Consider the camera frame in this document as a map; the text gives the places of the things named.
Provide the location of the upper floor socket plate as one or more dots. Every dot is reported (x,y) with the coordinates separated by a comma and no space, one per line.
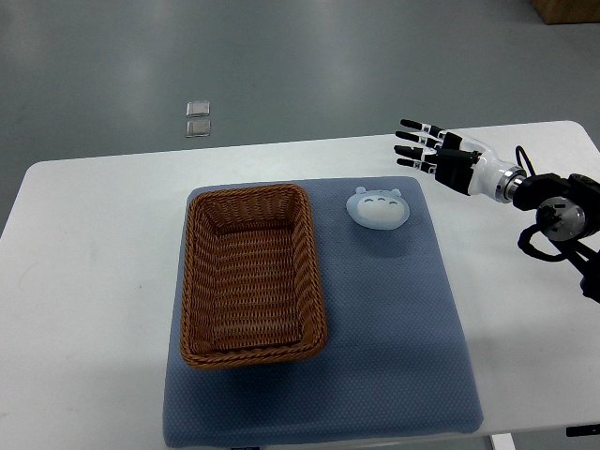
(198,108)

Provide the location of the blue white plush toy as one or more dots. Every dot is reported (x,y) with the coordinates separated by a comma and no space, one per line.
(378,209)

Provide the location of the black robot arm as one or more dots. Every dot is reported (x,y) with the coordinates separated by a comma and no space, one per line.
(566,209)

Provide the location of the brown wicker basket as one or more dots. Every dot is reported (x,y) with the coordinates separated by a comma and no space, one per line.
(251,287)

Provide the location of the lower floor socket plate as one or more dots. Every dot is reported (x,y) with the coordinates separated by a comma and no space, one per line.
(198,128)

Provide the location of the white table leg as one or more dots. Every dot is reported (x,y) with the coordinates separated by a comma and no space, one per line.
(502,441)

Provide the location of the floor socket plate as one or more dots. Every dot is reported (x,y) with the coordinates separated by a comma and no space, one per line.
(198,128)
(198,108)

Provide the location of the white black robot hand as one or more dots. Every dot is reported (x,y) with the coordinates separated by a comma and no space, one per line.
(463,164)

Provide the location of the blue fabric mat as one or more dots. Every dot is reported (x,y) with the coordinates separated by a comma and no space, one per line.
(395,364)

